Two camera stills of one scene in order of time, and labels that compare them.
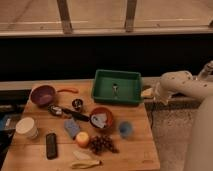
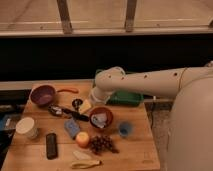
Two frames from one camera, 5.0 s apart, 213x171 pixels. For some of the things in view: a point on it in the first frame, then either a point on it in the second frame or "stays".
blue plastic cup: [125, 129] stays
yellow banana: [85, 164] stays
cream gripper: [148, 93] → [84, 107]
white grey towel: [99, 119] stays
